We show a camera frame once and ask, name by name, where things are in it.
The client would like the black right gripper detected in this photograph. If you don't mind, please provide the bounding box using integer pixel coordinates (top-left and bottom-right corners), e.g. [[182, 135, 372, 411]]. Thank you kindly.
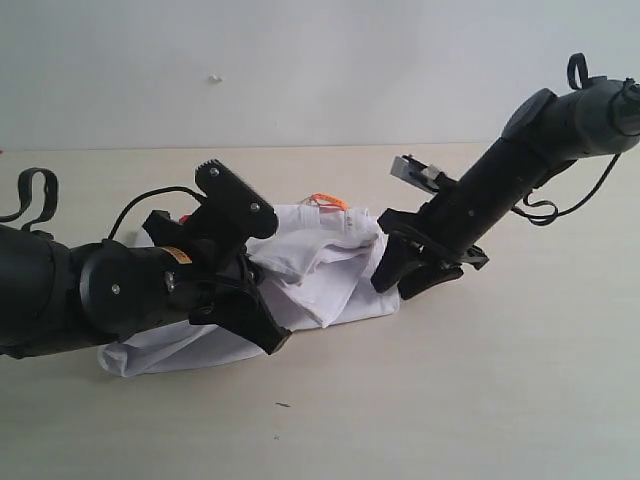
[[371, 199, 489, 300]]

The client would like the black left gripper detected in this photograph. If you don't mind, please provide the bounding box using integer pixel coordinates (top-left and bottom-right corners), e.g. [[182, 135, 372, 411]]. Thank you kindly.
[[142, 194, 292, 356]]

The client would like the white t-shirt red lettering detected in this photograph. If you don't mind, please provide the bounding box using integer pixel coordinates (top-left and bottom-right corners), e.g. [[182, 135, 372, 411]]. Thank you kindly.
[[97, 203, 400, 377]]

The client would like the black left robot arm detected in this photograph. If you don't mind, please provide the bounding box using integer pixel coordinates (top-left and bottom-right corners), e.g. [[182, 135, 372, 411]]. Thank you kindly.
[[1, 203, 291, 359]]

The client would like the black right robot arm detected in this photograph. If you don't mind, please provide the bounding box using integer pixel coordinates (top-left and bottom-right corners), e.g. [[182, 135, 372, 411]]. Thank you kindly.
[[371, 77, 639, 300]]

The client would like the orange neck label tag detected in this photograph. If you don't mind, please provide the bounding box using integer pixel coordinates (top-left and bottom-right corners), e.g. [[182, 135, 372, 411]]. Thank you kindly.
[[309, 193, 349, 211]]

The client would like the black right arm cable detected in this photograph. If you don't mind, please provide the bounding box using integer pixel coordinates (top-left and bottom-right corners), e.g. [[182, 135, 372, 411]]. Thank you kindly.
[[514, 52, 640, 229]]

